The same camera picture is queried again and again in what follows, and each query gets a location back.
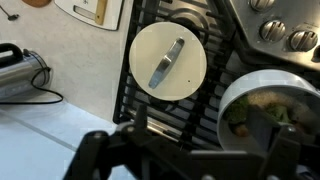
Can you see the black gas stove cooktop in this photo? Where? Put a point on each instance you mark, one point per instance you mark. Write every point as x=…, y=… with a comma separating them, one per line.
x=216, y=56

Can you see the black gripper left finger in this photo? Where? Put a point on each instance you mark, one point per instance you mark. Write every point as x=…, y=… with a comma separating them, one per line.
x=100, y=153

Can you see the stainless electric kettle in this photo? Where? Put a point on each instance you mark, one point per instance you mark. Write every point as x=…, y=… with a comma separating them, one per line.
x=20, y=73

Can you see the white chopping board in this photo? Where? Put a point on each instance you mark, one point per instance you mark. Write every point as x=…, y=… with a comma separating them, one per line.
x=66, y=6

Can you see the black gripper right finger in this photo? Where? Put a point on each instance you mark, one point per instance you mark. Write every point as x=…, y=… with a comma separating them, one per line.
x=283, y=150

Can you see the cooked vegetable rice mix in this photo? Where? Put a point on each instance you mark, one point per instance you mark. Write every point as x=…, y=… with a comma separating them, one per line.
x=266, y=106

